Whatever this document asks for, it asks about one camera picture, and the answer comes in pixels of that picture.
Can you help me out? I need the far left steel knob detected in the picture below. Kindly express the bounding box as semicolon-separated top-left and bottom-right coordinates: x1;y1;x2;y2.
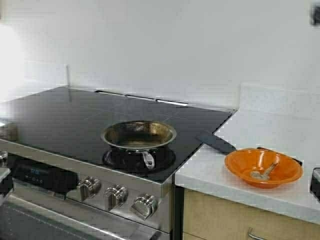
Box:
0;151;8;168

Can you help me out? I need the left steel stove knob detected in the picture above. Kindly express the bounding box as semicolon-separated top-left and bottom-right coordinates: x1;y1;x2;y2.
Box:
76;176;102;202

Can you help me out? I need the black spatula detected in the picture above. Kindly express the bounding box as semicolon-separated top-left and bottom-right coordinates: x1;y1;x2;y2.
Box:
194;131;303;166

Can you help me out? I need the middle steel stove knob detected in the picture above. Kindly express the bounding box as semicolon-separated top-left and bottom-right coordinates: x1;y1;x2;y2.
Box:
103;185;129;211

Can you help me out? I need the steel frying pan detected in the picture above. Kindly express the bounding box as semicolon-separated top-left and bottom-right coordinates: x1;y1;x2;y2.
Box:
100;120;177;170

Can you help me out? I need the steel drawer handle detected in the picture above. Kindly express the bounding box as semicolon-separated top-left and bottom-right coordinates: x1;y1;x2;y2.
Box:
247;227;267;240

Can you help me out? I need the steel stove knob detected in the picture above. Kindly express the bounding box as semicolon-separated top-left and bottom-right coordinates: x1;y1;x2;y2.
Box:
103;185;129;211
130;194;158;220
76;176;102;202

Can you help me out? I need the stainless steel kitchen stove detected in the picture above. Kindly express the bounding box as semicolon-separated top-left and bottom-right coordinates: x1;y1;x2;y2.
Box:
0;87;234;240

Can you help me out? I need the wooden base cabinet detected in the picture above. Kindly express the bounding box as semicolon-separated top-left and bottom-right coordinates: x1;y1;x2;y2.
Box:
182;189;320;240

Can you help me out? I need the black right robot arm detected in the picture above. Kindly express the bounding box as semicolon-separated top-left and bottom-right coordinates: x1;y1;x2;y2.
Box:
310;4;320;26

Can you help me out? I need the right steel stove knob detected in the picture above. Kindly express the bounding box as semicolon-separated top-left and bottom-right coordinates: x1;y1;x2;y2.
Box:
130;194;158;220

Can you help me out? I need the black device at right edge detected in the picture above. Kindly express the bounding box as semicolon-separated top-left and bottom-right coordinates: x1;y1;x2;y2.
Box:
309;167;320;202

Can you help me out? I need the orange plastic bowl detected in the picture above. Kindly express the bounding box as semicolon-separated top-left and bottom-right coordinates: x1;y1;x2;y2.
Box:
224;148;304;189

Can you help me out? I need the raw grey shrimp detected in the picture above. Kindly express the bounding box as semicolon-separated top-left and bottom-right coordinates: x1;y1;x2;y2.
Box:
250;162;279;181

